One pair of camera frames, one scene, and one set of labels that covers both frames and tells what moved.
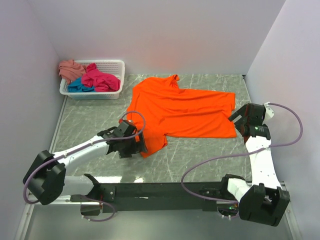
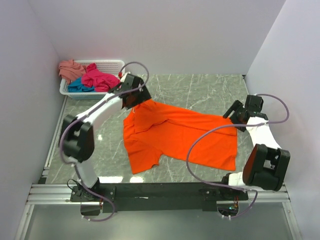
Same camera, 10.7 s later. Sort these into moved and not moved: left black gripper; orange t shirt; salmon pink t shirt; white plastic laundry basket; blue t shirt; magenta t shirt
Moved: orange t shirt; left black gripper
Not moved: magenta t shirt; salmon pink t shirt; white plastic laundry basket; blue t shirt
